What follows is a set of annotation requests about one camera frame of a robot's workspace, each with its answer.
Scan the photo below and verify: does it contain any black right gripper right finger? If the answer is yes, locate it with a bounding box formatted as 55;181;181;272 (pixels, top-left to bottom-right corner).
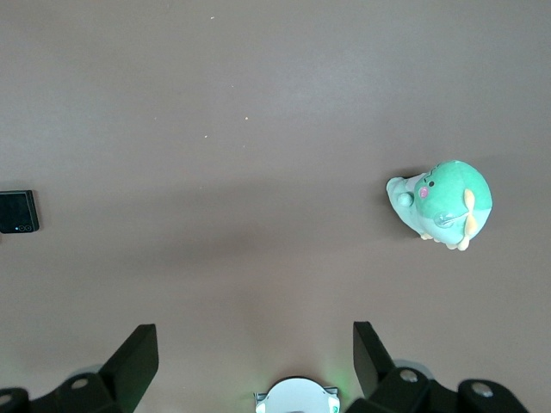
348;321;434;413

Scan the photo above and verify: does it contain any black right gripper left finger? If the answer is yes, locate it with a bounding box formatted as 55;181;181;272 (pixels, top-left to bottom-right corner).
29;323;160;413

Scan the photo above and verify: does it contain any black flip phone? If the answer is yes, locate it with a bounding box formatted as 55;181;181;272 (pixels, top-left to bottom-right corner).
0;189;40;235

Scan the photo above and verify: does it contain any green plush toy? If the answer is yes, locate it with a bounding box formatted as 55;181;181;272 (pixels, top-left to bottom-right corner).
385;159;493;251

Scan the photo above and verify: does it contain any brown table cover mat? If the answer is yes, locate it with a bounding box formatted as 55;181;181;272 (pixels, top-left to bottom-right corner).
0;0;551;413

